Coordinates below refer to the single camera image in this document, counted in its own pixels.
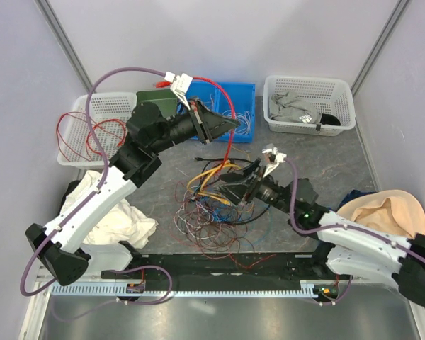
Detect grey aluminium corner post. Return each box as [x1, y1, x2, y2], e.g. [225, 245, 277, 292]
[351, 0, 411, 97]

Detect black cloth in basket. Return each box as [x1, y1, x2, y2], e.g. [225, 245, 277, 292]
[320, 113, 341, 126]

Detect tangled cable pile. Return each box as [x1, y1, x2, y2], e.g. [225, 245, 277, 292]
[172, 148, 281, 270]

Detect beige bucket hat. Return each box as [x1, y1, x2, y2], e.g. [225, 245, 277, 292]
[337, 190, 425, 239]

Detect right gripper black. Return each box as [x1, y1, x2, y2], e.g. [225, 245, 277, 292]
[212, 158, 295, 215]

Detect blue cloth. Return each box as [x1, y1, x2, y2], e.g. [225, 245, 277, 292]
[337, 189, 375, 210]

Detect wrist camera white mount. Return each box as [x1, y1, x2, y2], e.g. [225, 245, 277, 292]
[164, 72, 193, 109]
[262, 144, 288, 178]

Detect white thin cable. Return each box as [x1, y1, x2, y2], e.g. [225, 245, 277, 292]
[221, 109, 253, 136]

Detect green plastic box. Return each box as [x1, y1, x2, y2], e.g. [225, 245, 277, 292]
[136, 89, 178, 118]

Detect white basket with clothes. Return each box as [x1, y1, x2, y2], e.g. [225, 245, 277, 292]
[263, 76, 356, 137]

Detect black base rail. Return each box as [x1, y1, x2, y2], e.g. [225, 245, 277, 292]
[100, 251, 341, 295]

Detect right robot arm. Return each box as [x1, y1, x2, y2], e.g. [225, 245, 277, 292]
[217, 144, 425, 307]

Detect grey adidas sweatshirt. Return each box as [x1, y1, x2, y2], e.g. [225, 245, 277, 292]
[268, 91, 322, 124]

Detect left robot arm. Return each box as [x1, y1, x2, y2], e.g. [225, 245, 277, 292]
[25, 98, 239, 286]

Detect left grey aluminium post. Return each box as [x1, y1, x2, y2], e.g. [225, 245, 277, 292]
[35, 0, 93, 92]

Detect yellow ethernet cable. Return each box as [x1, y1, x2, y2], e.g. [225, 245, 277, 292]
[186, 159, 242, 206]

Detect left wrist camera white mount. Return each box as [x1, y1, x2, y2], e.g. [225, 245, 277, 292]
[164, 72, 193, 109]

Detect red thin wire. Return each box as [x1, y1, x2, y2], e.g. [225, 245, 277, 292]
[55, 110, 128, 162]

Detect empty white basket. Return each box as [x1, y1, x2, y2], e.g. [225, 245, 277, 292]
[56, 92, 137, 170]

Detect light blue cable duct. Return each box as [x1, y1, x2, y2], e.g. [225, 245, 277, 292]
[51, 281, 323, 298]

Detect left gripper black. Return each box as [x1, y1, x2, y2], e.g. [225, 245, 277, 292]
[150, 96, 241, 154]

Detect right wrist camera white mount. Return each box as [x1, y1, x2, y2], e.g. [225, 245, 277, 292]
[262, 144, 288, 178]

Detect blue divided plastic bin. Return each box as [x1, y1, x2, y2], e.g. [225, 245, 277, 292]
[186, 80, 256, 143]

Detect white cloth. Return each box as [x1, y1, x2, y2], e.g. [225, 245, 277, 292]
[60, 170, 159, 249]

